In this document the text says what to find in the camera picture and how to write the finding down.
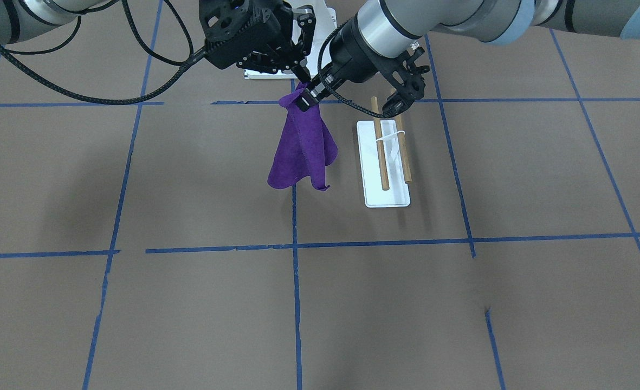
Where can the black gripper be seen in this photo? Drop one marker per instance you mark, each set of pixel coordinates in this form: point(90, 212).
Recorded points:
point(347, 53)
point(292, 33)

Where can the purple towel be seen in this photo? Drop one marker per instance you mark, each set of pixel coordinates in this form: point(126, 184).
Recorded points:
point(306, 146)

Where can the white rack with wooden rods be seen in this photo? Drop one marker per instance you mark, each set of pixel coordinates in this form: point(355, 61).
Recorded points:
point(385, 163)

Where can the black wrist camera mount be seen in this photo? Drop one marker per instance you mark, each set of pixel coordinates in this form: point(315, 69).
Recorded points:
point(406, 78)

